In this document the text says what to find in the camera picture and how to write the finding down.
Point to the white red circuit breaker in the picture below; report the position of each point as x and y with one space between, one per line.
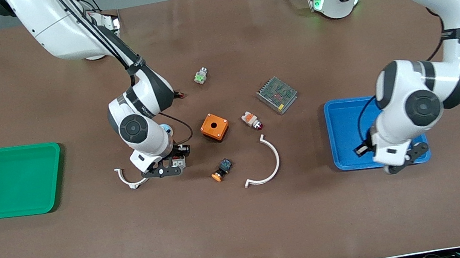
177 161

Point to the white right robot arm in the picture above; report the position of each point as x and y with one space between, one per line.
57 31

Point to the blue dome push button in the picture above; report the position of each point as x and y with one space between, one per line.
168 130

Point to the blue plastic tray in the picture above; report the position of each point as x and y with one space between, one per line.
347 138

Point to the orange button with blue block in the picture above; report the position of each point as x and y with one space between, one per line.
223 168

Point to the orange button box with hole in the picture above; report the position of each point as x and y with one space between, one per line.
219 130

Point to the black red indicator light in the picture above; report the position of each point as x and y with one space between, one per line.
180 94

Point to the orange white red indicator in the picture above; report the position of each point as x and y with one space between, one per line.
250 119

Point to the metal mesh power supply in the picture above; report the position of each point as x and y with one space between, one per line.
277 95

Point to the green plastic tray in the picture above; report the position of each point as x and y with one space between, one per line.
12 182

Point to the green white switch module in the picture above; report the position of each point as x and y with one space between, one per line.
201 76

